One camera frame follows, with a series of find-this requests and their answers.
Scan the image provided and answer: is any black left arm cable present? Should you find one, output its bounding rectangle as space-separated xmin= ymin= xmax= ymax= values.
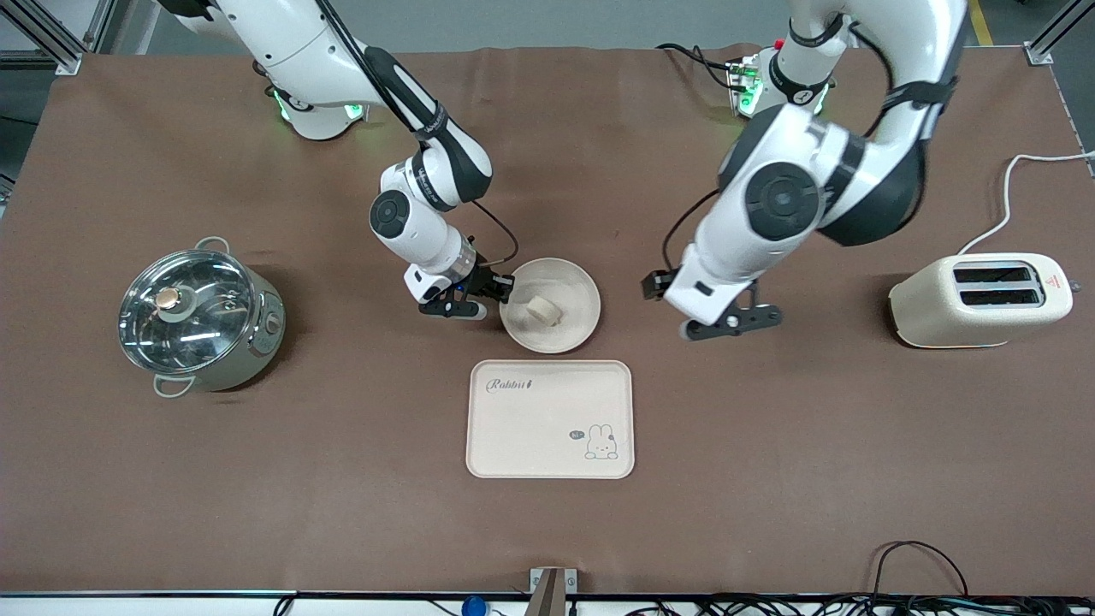
xmin=663 ymin=188 xmax=724 ymax=271

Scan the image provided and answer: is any black arm base cable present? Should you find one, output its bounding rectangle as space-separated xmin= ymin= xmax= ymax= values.
xmin=657 ymin=43 xmax=738 ymax=88

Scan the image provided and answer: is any white toaster power cable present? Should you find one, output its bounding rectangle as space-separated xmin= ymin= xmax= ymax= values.
xmin=956 ymin=151 xmax=1095 ymax=256

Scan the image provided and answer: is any black looped cable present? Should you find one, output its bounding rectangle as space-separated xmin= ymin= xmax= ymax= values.
xmin=871 ymin=541 xmax=969 ymax=600

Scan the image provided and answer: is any steel electric cooking pot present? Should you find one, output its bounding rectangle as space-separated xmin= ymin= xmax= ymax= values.
xmin=118 ymin=236 xmax=287 ymax=399

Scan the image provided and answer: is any cream two-slot toaster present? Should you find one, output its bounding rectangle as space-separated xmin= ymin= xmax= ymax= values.
xmin=888 ymin=252 xmax=1080 ymax=349

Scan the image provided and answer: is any cream rabbit print tray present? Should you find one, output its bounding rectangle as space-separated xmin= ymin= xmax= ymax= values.
xmin=465 ymin=359 xmax=636 ymax=480

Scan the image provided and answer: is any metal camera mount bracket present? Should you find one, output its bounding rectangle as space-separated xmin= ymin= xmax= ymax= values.
xmin=530 ymin=567 xmax=578 ymax=616

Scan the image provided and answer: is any aluminium frame post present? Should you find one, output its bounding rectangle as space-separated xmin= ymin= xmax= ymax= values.
xmin=1025 ymin=0 xmax=1095 ymax=68
xmin=0 ymin=0 xmax=121 ymax=76

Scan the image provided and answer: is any cream round plate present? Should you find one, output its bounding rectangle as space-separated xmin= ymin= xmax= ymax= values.
xmin=499 ymin=258 xmax=601 ymax=355

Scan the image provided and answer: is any glass pot lid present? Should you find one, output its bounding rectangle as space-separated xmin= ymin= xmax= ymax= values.
xmin=118 ymin=250 xmax=257 ymax=377

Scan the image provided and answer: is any black cable bundle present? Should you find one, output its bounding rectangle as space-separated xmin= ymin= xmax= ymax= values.
xmin=624 ymin=593 xmax=1095 ymax=616

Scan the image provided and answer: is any brown table cover mat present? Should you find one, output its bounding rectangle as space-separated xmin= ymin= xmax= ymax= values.
xmin=0 ymin=47 xmax=1095 ymax=597

